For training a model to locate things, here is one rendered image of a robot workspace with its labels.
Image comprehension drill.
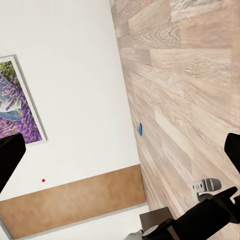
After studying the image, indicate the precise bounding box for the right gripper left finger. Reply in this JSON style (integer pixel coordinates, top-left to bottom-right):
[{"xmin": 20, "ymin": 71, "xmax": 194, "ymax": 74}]
[{"xmin": 0, "ymin": 132, "xmax": 26, "ymax": 193}]

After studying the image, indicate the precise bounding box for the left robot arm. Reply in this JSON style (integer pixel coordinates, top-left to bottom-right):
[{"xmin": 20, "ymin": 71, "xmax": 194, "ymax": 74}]
[{"xmin": 142, "ymin": 177, "xmax": 240, "ymax": 240}]

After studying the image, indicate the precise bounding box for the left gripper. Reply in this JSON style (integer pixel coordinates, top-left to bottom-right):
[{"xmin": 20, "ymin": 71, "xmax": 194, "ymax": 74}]
[{"xmin": 186, "ymin": 186, "xmax": 240, "ymax": 240}]

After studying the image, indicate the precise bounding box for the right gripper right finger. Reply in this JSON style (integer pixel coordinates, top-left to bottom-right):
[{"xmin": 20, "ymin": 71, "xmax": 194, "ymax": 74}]
[{"xmin": 224, "ymin": 133, "xmax": 240, "ymax": 173}]

